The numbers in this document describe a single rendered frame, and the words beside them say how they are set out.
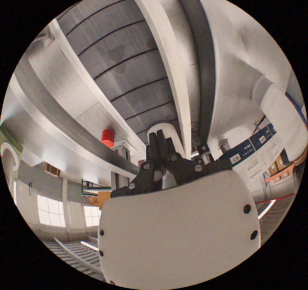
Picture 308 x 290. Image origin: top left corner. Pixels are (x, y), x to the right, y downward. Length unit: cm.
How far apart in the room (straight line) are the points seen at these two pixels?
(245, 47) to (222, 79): 9
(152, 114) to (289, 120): 27
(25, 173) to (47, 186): 136
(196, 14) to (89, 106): 24
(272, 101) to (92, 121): 39
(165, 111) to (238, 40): 18
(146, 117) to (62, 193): 596
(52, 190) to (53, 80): 567
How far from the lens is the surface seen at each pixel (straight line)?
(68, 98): 22
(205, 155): 26
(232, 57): 18
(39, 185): 556
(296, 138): 25
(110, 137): 23
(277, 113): 25
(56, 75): 22
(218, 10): 17
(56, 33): 16
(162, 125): 16
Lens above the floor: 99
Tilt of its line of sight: 36 degrees down
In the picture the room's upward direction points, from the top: 167 degrees clockwise
